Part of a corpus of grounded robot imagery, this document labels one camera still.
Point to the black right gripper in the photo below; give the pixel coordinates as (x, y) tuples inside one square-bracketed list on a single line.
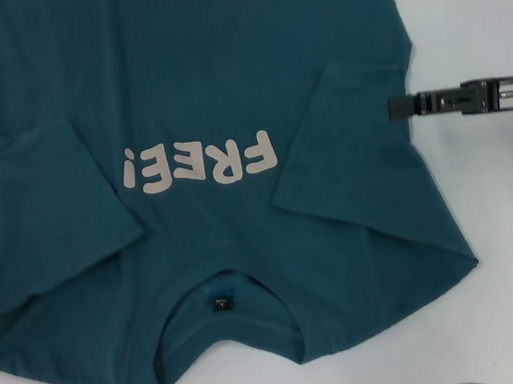
[(500, 94)]

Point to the teal t-shirt with beige print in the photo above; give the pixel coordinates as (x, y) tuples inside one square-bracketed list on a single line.
[(205, 68)]

